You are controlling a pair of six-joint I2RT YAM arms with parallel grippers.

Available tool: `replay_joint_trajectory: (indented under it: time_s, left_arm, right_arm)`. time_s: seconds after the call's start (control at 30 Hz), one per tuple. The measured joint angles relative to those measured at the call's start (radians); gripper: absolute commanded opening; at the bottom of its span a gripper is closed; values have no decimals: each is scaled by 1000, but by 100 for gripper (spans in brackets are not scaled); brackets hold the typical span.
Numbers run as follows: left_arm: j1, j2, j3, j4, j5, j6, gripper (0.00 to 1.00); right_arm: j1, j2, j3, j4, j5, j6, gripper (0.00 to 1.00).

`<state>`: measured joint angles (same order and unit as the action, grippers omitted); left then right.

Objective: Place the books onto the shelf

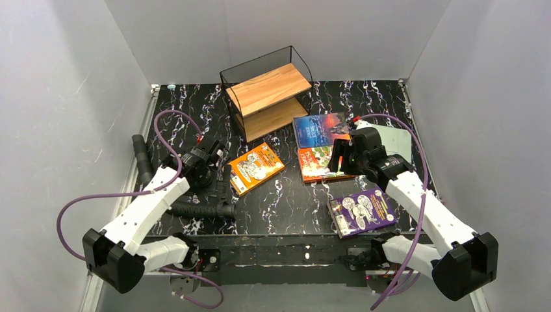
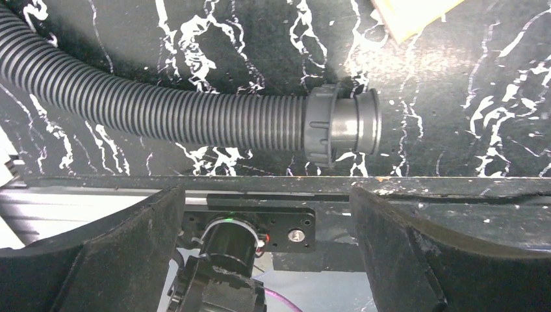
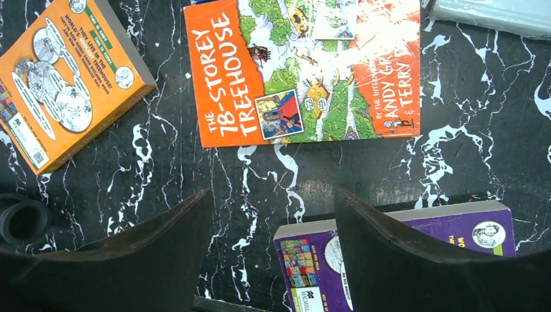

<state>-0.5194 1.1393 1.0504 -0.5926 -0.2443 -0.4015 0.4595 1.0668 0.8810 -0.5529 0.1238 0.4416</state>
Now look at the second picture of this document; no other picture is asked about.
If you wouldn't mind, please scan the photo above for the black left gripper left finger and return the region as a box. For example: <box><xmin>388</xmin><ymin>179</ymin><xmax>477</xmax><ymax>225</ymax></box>
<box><xmin>1</xmin><ymin>187</ymin><xmax>186</xmax><ymax>311</ymax></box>

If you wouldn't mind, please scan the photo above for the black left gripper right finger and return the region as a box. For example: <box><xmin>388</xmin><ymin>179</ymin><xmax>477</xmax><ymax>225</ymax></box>
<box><xmin>350</xmin><ymin>186</ymin><xmax>550</xmax><ymax>311</ymax></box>

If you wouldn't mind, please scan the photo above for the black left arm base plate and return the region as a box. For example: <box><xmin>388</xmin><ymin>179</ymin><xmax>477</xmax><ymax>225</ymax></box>
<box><xmin>177</xmin><ymin>205</ymin><xmax>316</xmax><ymax>253</ymax></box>

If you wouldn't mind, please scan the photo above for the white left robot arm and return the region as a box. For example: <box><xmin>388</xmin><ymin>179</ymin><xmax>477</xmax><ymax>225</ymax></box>
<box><xmin>1</xmin><ymin>187</ymin><xmax>550</xmax><ymax>311</ymax></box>

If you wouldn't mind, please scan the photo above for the aluminium table frame rail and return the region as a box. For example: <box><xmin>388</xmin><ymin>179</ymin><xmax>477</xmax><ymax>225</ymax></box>
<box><xmin>0</xmin><ymin>181</ymin><xmax>207</xmax><ymax>246</ymax></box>

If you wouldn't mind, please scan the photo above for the wooden two-tier shelf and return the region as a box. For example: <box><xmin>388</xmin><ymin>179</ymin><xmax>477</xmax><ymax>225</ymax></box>
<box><xmin>371</xmin><ymin>0</ymin><xmax>463</xmax><ymax>44</ymax></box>

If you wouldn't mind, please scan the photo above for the black corrugated hose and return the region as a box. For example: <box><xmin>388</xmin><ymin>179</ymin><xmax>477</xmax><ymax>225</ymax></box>
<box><xmin>0</xmin><ymin>6</ymin><xmax>383</xmax><ymax>168</ymax></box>

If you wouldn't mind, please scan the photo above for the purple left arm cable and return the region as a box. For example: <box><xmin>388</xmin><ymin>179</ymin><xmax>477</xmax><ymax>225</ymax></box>
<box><xmin>263</xmin><ymin>287</ymin><xmax>304</xmax><ymax>312</ymax></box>

